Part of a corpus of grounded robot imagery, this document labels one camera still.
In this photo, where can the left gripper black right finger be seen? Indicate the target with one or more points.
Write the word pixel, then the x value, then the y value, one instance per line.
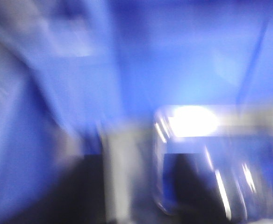
pixel 196 199

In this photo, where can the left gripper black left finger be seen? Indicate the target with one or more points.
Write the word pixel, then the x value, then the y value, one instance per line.
pixel 80 196

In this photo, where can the large blue bin right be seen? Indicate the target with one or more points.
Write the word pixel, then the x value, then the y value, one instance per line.
pixel 98 60

